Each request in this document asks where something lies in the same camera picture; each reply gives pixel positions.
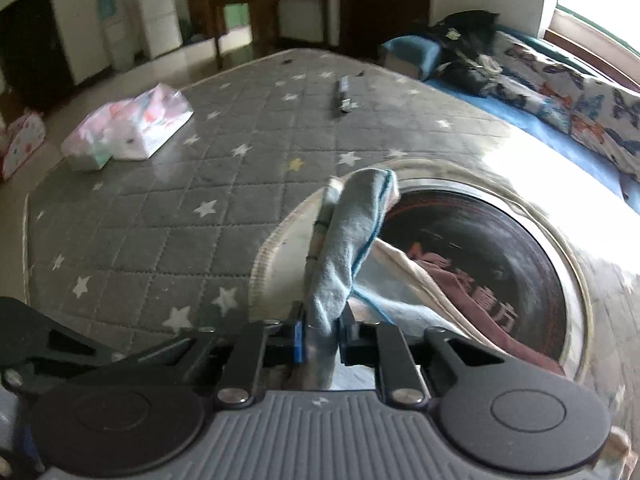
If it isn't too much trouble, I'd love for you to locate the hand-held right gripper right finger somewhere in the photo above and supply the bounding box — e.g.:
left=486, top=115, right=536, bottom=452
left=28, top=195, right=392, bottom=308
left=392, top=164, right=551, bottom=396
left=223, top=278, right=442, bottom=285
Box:
left=339, top=305, right=508, bottom=407

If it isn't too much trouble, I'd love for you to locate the white refrigerator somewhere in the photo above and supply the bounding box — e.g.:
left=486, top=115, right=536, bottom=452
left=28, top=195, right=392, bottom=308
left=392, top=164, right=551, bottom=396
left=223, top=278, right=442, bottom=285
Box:
left=132, top=0, right=183, bottom=60

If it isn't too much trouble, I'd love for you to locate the black bag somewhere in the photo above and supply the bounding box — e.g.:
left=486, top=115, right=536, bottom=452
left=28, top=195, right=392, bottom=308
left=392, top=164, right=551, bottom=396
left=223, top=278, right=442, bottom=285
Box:
left=425, top=10, right=503, bottom=98

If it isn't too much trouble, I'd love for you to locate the blue beige striped shirt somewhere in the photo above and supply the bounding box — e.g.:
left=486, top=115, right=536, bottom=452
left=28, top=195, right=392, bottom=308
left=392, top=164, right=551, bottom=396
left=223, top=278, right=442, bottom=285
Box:
left=249, top=160, right=631, bottom=461

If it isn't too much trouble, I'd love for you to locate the pink dotted gift bag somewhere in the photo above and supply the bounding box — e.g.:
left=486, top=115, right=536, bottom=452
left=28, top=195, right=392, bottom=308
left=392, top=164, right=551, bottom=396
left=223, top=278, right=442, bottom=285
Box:
left=0, top=112, right=48, bottom=183

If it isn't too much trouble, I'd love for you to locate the grey star quilted mattress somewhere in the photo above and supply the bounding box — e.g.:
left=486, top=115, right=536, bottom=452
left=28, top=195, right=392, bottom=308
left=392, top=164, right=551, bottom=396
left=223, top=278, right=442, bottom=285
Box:
left=22, top=47, right=640, bottom=461

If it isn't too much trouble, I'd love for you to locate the dark wooden door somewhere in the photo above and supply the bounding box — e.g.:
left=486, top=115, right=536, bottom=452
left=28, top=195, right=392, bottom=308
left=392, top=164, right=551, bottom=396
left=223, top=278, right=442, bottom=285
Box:
left=340, top=0, right=432, bottom=53

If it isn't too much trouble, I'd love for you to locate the flat butterfly print pillow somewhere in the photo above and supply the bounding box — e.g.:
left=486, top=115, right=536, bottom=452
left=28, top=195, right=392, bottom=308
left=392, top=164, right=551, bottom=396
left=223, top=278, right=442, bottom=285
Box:
left=492, top=30, right=586, bottom=133

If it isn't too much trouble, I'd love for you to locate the pink white tissue pack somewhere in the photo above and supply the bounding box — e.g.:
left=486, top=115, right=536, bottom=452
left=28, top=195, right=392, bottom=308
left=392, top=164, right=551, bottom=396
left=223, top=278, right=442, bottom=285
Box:
left=61, top=82, right=195, bottom=172

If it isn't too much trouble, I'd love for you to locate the black pen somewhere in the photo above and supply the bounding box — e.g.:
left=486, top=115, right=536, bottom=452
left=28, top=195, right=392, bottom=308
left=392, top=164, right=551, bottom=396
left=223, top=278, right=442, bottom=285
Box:
left=334, top=75, right=357, bottom=116

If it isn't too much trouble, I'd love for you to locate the white water dispenser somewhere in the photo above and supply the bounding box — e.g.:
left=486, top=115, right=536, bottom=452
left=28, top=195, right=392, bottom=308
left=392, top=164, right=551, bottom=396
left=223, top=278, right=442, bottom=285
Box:
left=95, top=0, right=136, bottom=72

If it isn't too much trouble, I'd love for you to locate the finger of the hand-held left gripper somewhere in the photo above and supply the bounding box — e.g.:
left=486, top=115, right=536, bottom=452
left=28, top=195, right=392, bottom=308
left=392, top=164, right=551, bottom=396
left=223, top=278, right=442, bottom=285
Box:
left=0, top=296, right=128, bottom=401

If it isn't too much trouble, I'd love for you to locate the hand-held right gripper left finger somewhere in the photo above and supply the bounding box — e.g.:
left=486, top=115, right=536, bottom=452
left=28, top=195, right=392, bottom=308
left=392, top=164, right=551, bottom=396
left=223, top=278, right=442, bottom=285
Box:
left=125, top=301, right=307, bottom=409

